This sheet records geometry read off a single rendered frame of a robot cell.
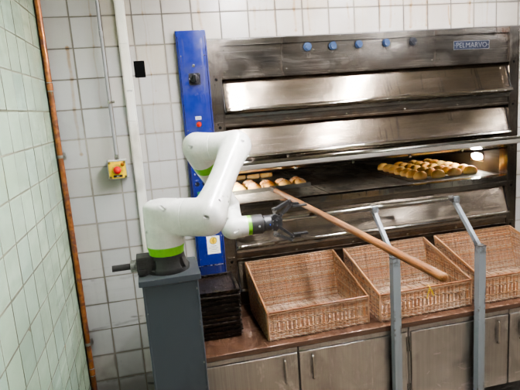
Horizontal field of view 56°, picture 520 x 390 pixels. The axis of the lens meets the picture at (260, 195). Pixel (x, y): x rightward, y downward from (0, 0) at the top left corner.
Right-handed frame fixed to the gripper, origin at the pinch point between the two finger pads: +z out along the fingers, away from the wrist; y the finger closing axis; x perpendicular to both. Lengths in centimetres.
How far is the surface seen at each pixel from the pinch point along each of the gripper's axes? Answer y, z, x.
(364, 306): 52, 31, -6
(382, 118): -41, 70, -58
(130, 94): -64, -75, -53
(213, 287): 37, -44, -25
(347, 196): 3, 44, -55
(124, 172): -25, -82, -47
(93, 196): -12, -101, -55
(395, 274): 33, 44, 5
